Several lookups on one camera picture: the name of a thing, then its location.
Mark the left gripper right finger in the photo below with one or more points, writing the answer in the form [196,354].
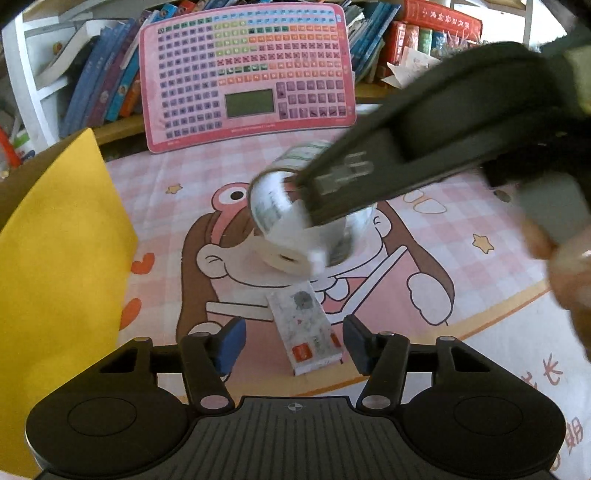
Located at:
[382,358]

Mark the clear packing tape roll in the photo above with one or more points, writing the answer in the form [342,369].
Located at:
[275,184]

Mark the pink cartoon desk mat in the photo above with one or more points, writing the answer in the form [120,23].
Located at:
[445,260]

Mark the red dictionary book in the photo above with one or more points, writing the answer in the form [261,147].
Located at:
[431,15]

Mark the person right hand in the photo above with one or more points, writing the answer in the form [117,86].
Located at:
[569,275]

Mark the small white card box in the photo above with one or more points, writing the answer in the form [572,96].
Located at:
[304,328]

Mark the yellow cardboard box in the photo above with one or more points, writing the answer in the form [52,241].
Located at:
[67,245]

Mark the pile of papers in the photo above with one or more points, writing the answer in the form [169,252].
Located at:
[412,65]

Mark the white bookshelf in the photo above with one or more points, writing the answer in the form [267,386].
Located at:
[29,36]

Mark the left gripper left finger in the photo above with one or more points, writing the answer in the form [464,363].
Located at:
[206,359]

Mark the row of blue books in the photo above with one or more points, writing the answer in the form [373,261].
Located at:
[100,76]

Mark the pink learning keyboard tablet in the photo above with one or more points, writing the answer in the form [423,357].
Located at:
[245,70]

